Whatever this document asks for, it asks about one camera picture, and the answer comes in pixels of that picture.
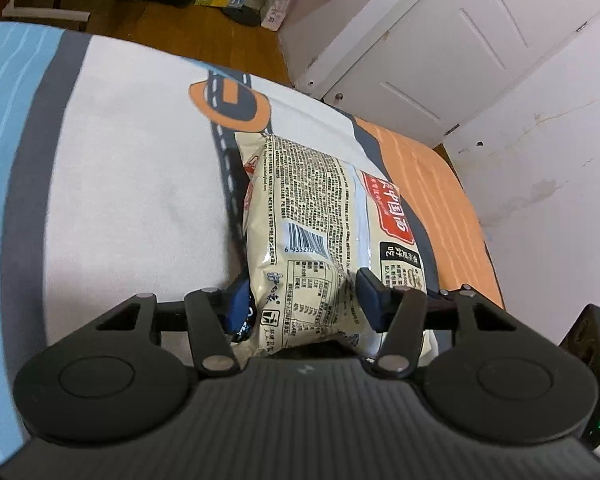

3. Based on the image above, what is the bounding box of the white door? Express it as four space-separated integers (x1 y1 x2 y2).
322 0 588 148

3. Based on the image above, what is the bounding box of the dark round mat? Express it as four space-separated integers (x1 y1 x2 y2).
225 5 266 29

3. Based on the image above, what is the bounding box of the beige instant noodle packet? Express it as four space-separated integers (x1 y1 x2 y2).
234 132 439 361

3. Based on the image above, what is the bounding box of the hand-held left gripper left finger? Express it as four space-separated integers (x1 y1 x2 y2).
97 277 253 378

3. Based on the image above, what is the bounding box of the white plastic bag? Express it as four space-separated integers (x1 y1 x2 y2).
260 0 301 31

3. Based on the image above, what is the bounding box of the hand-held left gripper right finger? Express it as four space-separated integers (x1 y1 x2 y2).
356 267 516 378

